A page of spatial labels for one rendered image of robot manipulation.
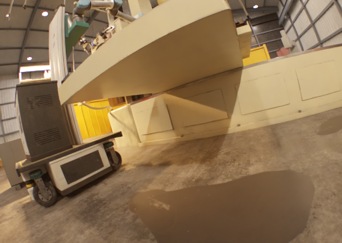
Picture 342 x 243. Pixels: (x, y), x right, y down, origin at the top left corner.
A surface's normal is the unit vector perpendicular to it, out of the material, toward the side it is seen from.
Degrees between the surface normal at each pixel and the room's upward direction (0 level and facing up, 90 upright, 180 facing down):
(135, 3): 90
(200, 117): 90
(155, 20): 90
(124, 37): 90
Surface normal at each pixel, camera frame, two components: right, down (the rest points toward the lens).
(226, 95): -0.47, 0.18
